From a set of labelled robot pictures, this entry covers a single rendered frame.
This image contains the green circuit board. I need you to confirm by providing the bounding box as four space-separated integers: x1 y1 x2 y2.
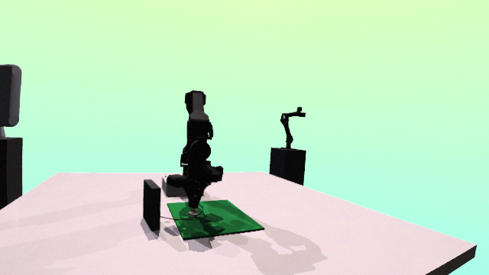
167 199 264 240

